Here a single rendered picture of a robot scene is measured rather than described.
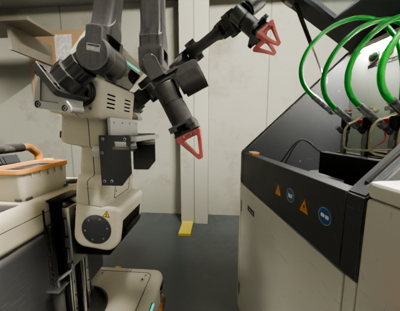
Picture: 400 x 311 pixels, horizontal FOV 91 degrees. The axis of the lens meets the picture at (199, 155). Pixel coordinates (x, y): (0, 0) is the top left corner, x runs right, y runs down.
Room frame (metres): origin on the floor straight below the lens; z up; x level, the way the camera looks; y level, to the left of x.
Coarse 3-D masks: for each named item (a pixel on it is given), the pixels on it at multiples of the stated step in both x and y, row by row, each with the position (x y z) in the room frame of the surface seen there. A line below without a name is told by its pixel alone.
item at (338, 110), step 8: (368, 24) 0.60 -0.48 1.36; (352, 32) 0.60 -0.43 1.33; (344, 40) 0.60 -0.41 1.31; (336, 48) 0.60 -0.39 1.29; (328, 64) 0.59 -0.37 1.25; (320, 80) 0.60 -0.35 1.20; (320, 88) 0.60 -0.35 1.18; (328, 96) 0.59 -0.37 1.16; (328, 104) 0.60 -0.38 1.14; (336, 112) 0.60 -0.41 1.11; (344, 112) 0.60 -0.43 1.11; (352, 120) 0.60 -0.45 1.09
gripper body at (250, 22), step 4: (248, 12) 0.72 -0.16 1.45; (248, 16) 0.72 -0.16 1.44; (252, 16) 0.72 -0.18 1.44; (264, 16) 0.69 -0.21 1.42; (268, 16) 0.69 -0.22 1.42; (244, 20) 0.72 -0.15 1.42; (248, 20) 0.71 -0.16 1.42; (252, 20) 0.71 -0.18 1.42; (256, 20) 0.71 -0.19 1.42; (260, 20) 0.68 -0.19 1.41; (264, 20) 0.70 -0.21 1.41; (240, 24) 0.73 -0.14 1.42; (244, 24) 0.72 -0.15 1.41; (248, 24) 0.72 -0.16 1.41; (252, 24) 0.71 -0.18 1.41; (256, 24) 0.68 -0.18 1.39; (260, 24) 0.70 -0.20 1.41; (240, 28) 0.75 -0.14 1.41; (244, 28) 0.73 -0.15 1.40; (248, 28) 0.72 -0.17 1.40; (252, 28) 0.69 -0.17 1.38; (256, 28) 0.69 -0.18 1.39; (244, 32) 0.74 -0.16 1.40; (248, 32) 0.72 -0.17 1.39; (252, 32) 0.70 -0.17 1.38; (248, 36) 0.74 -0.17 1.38; (248, 40) 0.74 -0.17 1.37; (248, 44) 0.76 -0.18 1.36
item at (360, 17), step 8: (352, 16) 0.69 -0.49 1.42; (360, 16) 0.69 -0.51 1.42; (368, 16) 0.69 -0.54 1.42; (336, 24) 0.68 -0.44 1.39; (320, 32) 0.68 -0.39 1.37; (392, 32) 0.70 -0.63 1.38; (312, 40) 0.68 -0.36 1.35; (304, 56) 0.67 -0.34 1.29; (304, 88) 0.68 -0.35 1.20; (312, 96) 0.68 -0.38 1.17
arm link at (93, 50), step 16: (96, 0) 0.50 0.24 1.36; (112, 0) 0.50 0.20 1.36; (96, 16) 0.50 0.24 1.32; (112, 16) 0.50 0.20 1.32; (96, 32) 0.47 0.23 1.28; (112, 32) 0.50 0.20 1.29; (80, 48) 0.48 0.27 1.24; (96, 48) 0.47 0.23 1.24; (112, 48) 0.50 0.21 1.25; (96, 64) 0.47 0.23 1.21; (112, 64) 0.49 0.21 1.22
